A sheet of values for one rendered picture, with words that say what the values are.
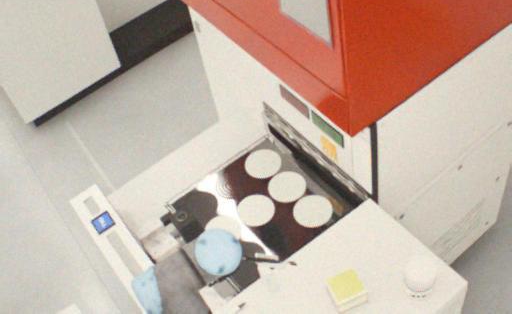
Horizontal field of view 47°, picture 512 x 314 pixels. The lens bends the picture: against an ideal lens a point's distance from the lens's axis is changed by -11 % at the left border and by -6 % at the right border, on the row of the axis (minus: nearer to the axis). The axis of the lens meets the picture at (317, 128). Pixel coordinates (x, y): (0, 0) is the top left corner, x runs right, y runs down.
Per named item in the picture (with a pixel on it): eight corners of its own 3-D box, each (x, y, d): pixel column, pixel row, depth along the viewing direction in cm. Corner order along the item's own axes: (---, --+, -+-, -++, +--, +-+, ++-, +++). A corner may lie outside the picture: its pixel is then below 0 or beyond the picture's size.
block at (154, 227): (160, 221, 167) (156, 215, 165) (166, 229, 165) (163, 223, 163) (137, 237, 164) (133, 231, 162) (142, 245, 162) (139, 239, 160)
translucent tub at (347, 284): (354, 278, 142) (353, 265, 136) (369, 303, 137) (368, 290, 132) (325, 291, 140) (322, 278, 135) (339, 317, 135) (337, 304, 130)
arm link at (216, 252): (182, 244, 94) (226, 217, 97) (180, 248, 105) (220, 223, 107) (209, 286, 94) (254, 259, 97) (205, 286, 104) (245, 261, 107)
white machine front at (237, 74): (213, 74, 213) (189, -19, 183) (378, 222, 168) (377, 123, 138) (205, 78, 212) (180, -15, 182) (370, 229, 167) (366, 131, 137)
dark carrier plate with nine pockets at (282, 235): (267, 139, 182) (267, 138, 181) (347, 212, 163) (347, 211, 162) (170, 205, 169) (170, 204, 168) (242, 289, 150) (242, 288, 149)
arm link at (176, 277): (166, 343, 93) (222, 307, 97) (129, 286, 91) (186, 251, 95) (159, 328, 101) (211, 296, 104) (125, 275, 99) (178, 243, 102)
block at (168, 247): (174, 240, 162) (171, 234, 160) (181, 248, 161) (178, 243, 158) (151, 256, 159) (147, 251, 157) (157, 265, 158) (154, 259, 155)
